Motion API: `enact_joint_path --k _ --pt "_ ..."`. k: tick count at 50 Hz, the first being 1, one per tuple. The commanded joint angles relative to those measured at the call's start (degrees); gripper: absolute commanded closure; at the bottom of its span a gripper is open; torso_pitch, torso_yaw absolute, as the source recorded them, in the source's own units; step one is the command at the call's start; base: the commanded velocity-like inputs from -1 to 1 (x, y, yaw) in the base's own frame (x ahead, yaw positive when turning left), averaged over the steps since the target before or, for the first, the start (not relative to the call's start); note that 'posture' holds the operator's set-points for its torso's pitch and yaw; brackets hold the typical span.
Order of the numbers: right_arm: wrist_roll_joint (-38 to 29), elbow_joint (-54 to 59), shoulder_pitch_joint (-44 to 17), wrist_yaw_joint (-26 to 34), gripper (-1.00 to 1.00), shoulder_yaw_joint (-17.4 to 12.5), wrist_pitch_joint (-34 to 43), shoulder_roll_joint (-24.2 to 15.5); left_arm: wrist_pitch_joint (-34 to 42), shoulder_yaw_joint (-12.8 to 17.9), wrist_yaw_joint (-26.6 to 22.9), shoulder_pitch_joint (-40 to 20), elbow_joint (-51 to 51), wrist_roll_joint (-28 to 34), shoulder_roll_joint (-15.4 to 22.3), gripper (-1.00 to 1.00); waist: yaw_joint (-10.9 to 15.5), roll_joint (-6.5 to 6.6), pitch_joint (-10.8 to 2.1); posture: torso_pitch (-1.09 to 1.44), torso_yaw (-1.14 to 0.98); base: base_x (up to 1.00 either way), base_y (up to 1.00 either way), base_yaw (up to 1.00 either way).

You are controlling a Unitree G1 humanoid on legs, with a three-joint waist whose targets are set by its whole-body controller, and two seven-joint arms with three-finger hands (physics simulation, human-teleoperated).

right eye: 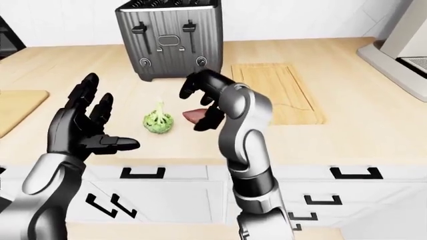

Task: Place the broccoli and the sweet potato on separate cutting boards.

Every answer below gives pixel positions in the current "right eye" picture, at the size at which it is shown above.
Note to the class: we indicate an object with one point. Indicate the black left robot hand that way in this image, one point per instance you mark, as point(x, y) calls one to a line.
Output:
point(71, 126)

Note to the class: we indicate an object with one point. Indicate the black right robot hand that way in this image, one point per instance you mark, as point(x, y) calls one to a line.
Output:
point(203, 83)

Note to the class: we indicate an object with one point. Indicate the reddish brown sweet potato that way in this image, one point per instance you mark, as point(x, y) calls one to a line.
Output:
point(194, 115)

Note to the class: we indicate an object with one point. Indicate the plain light wooden cutting board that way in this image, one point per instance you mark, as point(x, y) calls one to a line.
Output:
point(18, 110)

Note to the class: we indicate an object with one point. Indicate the green broccoli floret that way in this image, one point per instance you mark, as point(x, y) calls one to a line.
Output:
point(159, 121)

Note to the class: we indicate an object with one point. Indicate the grooved wooden cutting board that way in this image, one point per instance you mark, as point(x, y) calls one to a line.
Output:
point(275, 93)

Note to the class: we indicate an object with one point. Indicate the grey ribbed metal toaster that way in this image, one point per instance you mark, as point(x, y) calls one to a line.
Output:
point(170, 40)

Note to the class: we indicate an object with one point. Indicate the black oven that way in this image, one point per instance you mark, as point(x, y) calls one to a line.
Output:
point(9, 37)

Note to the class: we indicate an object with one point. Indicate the beige coffee machine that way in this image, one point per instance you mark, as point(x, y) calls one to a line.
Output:
point(395, 42)

